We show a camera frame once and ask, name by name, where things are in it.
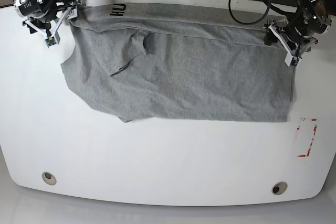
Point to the left table grommet hole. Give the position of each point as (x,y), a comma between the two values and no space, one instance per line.
(49,178)

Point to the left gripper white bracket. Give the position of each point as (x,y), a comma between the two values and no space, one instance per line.
(294,44)

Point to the table grommet hole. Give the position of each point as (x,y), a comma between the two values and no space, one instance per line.
(49,178)
(279,188)

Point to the red tape marking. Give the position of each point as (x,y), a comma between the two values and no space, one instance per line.
(304,137)

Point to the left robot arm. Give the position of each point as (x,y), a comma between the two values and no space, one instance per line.
(311,16)

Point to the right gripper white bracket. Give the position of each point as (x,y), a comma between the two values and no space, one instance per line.
(48,23)

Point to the grey T-shirt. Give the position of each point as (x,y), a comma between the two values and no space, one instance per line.
(146,60)

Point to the right table grommet hole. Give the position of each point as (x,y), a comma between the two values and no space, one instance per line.
(279,188)

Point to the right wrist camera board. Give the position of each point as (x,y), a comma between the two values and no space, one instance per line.
(50,41)

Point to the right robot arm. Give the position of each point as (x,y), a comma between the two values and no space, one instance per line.
(25,8)

